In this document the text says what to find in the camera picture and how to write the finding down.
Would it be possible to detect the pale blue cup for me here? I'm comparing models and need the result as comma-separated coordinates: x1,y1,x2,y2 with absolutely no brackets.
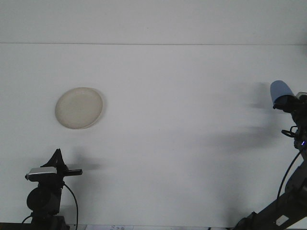
270,80,295,110

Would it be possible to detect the pale round plate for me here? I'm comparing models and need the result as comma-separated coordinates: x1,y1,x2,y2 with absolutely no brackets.
54,87,105,130

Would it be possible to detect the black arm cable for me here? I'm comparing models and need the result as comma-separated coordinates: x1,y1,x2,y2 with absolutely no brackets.
275,143,307,202
61,182,79,227

